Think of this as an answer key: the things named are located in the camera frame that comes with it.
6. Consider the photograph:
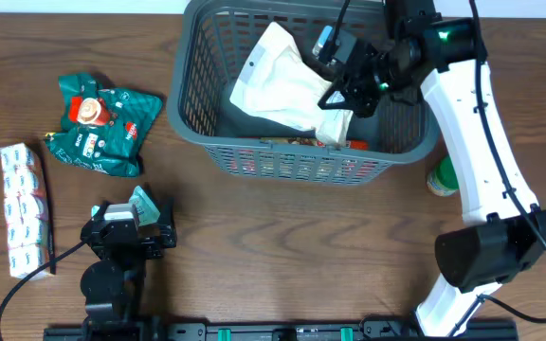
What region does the orange pasta pack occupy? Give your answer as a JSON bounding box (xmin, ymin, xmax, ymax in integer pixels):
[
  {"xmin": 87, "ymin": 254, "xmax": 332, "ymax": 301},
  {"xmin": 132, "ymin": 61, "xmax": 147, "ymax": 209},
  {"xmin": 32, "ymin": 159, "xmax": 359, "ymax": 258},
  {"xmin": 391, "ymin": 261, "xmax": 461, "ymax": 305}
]
[{"xmin": 227, "ymin": 136, "xmax": 379, "ymax": 181}]

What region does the white paper pouch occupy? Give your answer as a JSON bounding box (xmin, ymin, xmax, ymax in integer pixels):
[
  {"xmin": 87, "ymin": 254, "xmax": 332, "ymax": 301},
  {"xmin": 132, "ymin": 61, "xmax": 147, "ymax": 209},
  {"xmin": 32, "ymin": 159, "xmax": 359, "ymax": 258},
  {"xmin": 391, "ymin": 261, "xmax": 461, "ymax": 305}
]
[{"xmin": 229, "ymin": 22, "xmax": 353, "ymax": 145}]

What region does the green lid jar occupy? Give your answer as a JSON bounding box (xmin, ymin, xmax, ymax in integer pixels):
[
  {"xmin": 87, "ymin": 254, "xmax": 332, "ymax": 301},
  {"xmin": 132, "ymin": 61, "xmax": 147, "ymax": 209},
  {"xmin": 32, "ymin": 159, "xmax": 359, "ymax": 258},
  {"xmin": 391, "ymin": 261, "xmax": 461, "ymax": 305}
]
[{"xmin": 427, "ymin": 155, "xmax": 459, "ymax": 197}]

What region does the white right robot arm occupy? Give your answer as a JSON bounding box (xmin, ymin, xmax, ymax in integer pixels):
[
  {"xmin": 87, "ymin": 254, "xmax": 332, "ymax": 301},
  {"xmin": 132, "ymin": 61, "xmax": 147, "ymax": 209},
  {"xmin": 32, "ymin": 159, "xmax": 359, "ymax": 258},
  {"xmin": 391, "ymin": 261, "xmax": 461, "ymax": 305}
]
[{"xmin": 313, "ymin": 1, "xmax": 546, "ymax": 340}]

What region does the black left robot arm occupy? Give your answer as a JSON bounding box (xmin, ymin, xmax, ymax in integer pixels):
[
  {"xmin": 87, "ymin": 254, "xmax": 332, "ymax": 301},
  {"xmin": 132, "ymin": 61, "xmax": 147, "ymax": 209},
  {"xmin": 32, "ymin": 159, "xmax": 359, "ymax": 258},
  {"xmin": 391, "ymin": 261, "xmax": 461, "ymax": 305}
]
[{"xmin": 80, "ymin": 201, "xmax": 177, "ymax": 341}]

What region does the white tissue pack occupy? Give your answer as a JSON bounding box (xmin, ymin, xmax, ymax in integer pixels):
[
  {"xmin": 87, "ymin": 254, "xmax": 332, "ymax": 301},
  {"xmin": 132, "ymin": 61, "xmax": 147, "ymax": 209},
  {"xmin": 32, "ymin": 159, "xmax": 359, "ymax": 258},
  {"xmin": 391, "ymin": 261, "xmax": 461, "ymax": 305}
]
[{"xmin": 0, "ymin": 143, "xmax": 55, "ymax": 278}]

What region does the small teal packet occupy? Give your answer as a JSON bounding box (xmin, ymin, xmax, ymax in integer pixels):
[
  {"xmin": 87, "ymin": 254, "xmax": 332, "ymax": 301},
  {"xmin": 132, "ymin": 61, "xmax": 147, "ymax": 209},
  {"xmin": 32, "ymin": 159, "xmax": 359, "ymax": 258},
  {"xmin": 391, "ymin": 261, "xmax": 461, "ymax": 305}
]
[{"xmin": 90, "ymin": 185, "xmax": 162, "ymax": 227}]

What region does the grey plastic basket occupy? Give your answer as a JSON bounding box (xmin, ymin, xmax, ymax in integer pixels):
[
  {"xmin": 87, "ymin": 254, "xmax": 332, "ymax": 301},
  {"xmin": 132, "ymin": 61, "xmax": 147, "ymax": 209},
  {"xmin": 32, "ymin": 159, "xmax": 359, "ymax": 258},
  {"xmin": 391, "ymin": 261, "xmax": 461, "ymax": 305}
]
[{"xmin": 167, "ymin": 0, "xmax": 440, "ymax": 185}]

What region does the green coffee bag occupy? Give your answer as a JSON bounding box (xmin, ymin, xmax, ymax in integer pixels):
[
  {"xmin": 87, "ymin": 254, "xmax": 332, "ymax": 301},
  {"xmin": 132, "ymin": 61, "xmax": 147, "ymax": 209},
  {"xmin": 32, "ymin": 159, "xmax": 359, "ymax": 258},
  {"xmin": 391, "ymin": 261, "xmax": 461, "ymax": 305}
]
[{"xmin": 45, "ymin": 73, "xmax": 163, "ymax": 177}]

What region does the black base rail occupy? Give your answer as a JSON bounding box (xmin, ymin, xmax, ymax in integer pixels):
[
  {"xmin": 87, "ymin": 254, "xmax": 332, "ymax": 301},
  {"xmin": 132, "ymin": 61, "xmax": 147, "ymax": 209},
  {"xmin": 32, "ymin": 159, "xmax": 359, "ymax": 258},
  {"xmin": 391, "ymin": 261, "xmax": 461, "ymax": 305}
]
[{"xmin": 43, "ymin": 319, "xmax": 520, "ymax": 341}]

